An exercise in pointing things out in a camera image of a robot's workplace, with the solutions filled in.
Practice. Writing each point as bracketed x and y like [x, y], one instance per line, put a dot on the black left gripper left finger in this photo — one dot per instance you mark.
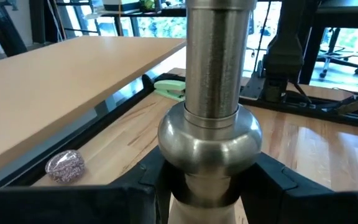
[73, 205]

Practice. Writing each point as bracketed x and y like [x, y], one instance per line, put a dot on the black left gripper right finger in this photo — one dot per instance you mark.
[306, 208]

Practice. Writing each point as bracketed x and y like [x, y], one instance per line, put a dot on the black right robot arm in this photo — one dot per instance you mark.
[284, 56]

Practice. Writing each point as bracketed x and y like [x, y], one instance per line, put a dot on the large tan desk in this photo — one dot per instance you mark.
[57, 93]

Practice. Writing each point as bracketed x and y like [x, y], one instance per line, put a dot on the light green stapler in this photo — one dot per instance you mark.
[169, 87]

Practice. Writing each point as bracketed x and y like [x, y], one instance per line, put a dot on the black office chair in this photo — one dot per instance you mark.
[334, 37]

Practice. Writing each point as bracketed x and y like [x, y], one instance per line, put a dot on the dark side desk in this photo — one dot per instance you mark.
[346, 15]

